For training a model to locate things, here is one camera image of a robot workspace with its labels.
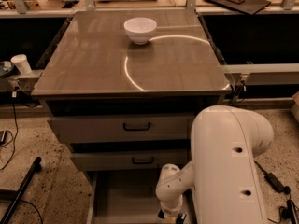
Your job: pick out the middle grey drawer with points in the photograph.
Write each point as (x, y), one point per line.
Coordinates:
(126, 160)

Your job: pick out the top grey drawer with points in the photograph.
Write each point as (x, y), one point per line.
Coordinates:
(122, 128)

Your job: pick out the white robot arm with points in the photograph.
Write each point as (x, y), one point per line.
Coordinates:
(221, 173)

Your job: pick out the black pole on floor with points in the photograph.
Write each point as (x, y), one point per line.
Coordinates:
(15, 196)

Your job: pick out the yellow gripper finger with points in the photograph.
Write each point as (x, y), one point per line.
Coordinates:
(170, 219)

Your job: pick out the bottom grey open drawer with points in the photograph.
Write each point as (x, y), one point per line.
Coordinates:
(125, 197)

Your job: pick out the grey drawer cabinet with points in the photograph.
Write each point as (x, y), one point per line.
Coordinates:
(97, 70)

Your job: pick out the white paper cup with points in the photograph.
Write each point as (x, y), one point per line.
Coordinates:
(21, 62)

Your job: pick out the black power adapter brick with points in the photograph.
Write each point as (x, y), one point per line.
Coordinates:
(274, 182)

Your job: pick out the black flat panel on shelf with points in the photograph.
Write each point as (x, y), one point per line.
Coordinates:
(245, 6)

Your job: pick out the black plug bottom right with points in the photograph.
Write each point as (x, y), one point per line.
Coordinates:
(289, 212)

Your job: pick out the white ceramic bowl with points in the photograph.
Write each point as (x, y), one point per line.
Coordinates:
(140, 30)

